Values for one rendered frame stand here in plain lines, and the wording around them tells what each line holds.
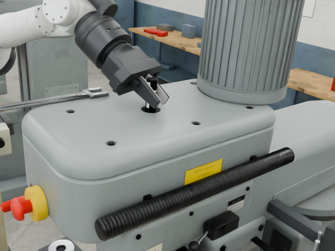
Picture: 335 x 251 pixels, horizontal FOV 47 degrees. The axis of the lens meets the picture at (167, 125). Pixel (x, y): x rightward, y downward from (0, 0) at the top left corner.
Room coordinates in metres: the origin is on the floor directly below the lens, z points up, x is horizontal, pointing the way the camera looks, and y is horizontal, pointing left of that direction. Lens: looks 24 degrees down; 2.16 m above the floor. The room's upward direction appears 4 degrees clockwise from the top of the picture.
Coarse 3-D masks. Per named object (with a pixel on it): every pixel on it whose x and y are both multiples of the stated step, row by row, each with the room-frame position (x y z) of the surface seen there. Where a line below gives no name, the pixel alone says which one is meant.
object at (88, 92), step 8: (96, 88) 0.75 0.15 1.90; (56, 96) 0.69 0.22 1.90; (64, 96) 0.69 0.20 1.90; (72, 96) 0.69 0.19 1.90; (80, 96) 0.70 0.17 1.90; (88, 96) 0.71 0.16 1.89; (96, 96) 0.71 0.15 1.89; (104, 96) 0.72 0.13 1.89; (8, 104) 0.63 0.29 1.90; (16, 104) 0.63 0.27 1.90; (24, 104) 0.63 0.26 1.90; (32, 104) 0.64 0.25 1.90; (40, 104) 0.65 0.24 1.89
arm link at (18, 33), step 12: (12, 12) 0.83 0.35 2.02; (24, 12) 0.80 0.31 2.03; (0, 24) 0.81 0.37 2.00; (12, 24) 0.80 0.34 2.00; (24, 24) 0.79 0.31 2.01; (0, 36) 0.81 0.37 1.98; (12, 36) 0.80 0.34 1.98; (24, 36) 0.80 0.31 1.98; (0, 48) 0.84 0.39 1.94; (12, 48) 0.88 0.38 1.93; (0, 60) 0.83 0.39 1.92; (12, 60) 0.86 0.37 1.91; (0, 72) 0.84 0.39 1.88
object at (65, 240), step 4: (60, 240) 1.08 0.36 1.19; (64, 240) 1.08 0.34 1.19; (68, 240) 1.10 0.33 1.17; (52, 244) 1.06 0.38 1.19; (56, 244) 1.06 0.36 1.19; (60, 244) 1.06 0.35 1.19; (64, 244) 1.06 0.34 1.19; (68, 244) 1.07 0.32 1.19; (72, 244) 1.07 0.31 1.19; (44, 248) 1.05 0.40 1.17; (48, 248) 1.04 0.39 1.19; (52, 248) 1.04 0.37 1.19; (56, 248) 1.05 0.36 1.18; (60, 248) 1.06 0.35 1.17; (64, 248) 1.06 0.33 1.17; (68, 248) 1.05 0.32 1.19; (72, 248) 1.05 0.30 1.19; (76, 248) 1.06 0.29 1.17
